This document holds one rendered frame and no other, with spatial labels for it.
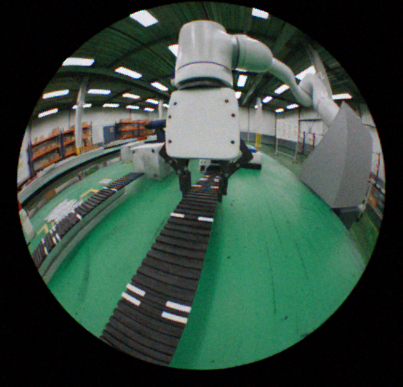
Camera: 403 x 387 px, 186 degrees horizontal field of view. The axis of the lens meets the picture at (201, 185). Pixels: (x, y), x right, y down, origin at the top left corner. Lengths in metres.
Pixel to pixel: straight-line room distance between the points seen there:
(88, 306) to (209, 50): 0.33
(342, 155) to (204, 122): 0.33
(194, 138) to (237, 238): 0.14
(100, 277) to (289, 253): 0.24
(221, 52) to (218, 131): 0.12
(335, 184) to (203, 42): 0.39
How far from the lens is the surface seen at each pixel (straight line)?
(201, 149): 0.16
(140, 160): 0.38
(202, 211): 0.16
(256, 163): 0.48
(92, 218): 0.25
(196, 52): 0.19
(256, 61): 0.22
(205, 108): 0.16
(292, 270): 0.17
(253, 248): 0.17
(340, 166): 0.37
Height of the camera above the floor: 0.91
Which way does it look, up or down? 25 degrees down
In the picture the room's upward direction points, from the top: straight up
